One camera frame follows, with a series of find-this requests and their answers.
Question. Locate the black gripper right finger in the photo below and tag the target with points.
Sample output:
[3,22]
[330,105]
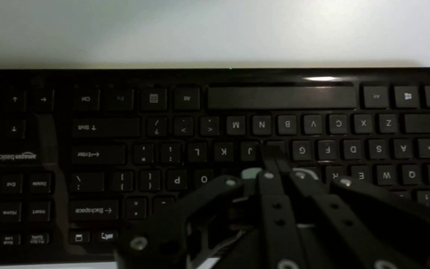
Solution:
[354,219]

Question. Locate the black computer keyboard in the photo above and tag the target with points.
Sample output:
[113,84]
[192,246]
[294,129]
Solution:
[125,129]

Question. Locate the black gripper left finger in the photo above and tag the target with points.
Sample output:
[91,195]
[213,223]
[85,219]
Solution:
[274,214]

